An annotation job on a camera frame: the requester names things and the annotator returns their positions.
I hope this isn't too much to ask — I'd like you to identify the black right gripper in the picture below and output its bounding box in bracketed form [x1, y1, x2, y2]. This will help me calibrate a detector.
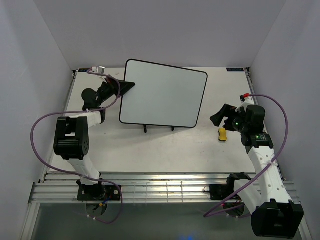
[209, 103, 249, 133]

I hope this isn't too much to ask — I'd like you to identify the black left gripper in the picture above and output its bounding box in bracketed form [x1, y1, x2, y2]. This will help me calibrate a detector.
[97, 75, 136, 107]

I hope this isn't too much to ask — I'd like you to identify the yellow bone-shaped eraser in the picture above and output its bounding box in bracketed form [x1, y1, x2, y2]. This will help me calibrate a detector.
[218, 127, 228, 142]

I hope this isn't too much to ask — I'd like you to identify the black framed whiteboard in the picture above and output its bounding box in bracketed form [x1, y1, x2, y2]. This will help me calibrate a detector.
[119, 59, 208, 128]

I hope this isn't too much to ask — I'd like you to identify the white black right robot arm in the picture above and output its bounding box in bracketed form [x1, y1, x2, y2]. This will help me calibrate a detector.
[210, 104, 304, 239]

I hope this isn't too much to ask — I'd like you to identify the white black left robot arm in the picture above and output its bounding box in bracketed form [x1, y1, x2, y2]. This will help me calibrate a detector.
[53, 75, 136, 200]

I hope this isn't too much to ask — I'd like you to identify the blue table label right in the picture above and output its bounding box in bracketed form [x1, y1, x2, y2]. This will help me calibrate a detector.
[226, 67, 244, 72]

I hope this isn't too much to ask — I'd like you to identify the blue table label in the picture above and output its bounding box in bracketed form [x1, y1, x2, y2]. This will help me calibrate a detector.
[226, 67, 244, 72]
[78, 68, 92, 73]

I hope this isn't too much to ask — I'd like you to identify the blue table label left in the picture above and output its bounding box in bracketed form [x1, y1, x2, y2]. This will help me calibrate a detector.
[78, 68, 92, 73]

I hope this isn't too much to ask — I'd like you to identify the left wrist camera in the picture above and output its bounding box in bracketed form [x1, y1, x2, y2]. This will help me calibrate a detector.
[89, 66, 105, 76]

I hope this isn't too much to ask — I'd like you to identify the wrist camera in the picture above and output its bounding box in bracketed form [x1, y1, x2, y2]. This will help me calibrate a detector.
[89, 66, 105, 76]
[235, 93, 255, 113]

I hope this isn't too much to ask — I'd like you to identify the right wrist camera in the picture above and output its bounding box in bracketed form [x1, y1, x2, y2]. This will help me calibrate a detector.
[235, 93, 255, 113]

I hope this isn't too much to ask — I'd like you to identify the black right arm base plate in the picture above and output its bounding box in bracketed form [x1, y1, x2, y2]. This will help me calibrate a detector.
[203, 184, 234, 201]

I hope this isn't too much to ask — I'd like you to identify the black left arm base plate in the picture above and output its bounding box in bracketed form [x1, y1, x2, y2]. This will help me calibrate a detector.
[76, 184, 121, 202]

